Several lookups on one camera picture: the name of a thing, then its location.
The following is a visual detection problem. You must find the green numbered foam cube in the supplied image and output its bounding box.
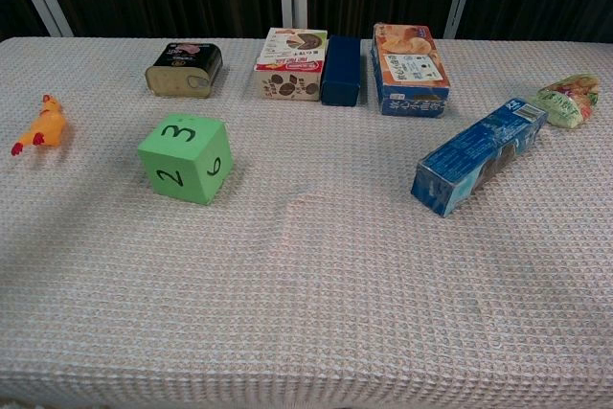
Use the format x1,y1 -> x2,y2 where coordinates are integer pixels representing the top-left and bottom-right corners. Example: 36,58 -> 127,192
136,113 -> 235,207

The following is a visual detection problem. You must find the beige woven tablecloth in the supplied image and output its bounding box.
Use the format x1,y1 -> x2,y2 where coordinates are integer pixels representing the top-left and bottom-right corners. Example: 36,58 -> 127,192
0,36 -> 613,409

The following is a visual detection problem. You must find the white chocolate pie box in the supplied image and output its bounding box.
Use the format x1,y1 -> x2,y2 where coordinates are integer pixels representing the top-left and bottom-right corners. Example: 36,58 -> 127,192
253,27 -> 329,102

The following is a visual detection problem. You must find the dark blue rectangular box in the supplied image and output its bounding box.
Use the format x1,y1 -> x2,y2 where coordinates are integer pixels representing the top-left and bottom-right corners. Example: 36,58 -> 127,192
320,34 -> 362,107

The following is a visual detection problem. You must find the orange and blue biscuit box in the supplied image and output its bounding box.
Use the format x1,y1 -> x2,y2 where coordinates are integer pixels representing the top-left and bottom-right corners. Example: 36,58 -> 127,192
371,22 -> 452,118

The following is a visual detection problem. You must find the black luncheon meat can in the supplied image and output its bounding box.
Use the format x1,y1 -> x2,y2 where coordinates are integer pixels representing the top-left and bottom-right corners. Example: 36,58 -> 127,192
145,41 -> 224,100

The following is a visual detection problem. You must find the long blue cookie box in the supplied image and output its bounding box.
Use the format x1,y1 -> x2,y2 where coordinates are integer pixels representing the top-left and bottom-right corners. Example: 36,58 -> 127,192
410,97 -> 549,218

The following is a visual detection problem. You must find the yellow rubber chicken toy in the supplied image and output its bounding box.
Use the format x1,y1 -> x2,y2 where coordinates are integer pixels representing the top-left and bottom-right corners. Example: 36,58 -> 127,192
11,94 -> 66,157

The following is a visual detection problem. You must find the green snack packet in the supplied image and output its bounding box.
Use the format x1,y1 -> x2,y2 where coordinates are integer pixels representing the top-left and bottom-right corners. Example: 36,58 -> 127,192
534,73 -> 602,130

